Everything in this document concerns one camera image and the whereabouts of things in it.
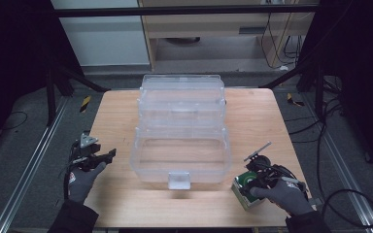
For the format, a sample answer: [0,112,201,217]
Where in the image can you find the long black floor cable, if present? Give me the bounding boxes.
[285,96,344,135]

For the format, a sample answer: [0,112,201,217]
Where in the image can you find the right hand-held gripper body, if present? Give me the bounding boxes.
[243,141,307,192]

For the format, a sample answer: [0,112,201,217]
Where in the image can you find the dark curtain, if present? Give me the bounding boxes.
[0,0,82,156]
[304,0,373,179]

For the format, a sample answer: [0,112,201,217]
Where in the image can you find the black horizontal bar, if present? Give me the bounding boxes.
[52,4,322,17]

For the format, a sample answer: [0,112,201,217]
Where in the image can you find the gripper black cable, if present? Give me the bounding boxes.
[62,142,79,200]
[299,181,324,208]

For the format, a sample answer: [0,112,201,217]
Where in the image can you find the aluminium floor rail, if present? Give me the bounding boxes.
[304,93,373,233]
[0,96,69,233]

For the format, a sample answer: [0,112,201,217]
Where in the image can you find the clear plastic storage box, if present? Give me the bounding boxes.
[129,74,232,191]

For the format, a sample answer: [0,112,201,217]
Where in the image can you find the white cabinet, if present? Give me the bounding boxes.
[50,0,152,67]

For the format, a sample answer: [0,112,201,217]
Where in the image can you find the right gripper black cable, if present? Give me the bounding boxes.
[299,181,324,208]

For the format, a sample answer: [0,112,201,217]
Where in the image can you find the person's left hand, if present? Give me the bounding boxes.
[67,161,107,205]

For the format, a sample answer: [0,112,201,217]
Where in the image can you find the hanging black desk cables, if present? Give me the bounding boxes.
[260,13,305,71]

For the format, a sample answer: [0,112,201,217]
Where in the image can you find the green and white carton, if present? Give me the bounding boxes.
[231,170,266,212]

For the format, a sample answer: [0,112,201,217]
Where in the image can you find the black metal stand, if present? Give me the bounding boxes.
[45,61,111,127]
[258,61,326,119]

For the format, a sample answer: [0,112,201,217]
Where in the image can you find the person's right hand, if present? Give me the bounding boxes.
[251,179,315,217]

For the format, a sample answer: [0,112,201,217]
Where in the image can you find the light wooden desk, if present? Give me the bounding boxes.
[138,0,320,71]

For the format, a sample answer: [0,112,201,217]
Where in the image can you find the thin black floor cable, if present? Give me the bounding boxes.
[0,111,28,132]

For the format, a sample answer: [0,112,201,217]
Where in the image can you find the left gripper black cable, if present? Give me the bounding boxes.
[62,142,79,200]

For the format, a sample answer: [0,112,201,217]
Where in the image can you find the yellow and black tape strip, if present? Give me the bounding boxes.
[79,95,92,114]
[286,92,305,108]

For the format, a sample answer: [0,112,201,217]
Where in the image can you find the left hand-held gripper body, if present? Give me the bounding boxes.
[71,133,99,172]

